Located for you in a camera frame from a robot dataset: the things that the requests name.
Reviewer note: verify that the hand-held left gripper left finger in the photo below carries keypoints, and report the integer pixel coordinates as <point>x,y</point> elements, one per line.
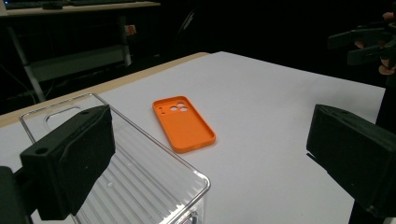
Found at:
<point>71,161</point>

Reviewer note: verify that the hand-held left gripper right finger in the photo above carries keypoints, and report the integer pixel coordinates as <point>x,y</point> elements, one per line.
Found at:
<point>355,152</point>

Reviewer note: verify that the clear plastic ribbed box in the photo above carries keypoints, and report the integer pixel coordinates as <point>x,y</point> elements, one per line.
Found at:
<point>146,180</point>

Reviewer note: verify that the orange phone case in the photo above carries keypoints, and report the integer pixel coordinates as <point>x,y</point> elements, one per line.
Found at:
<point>185,130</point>

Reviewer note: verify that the white table mat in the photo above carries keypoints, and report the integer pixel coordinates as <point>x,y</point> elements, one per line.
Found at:
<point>264,118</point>

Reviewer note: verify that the wooden desk with white legs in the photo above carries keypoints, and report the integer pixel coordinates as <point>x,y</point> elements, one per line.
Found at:
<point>77,60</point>

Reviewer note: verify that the small orange white tag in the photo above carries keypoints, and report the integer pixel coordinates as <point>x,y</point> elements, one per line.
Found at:
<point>130,30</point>

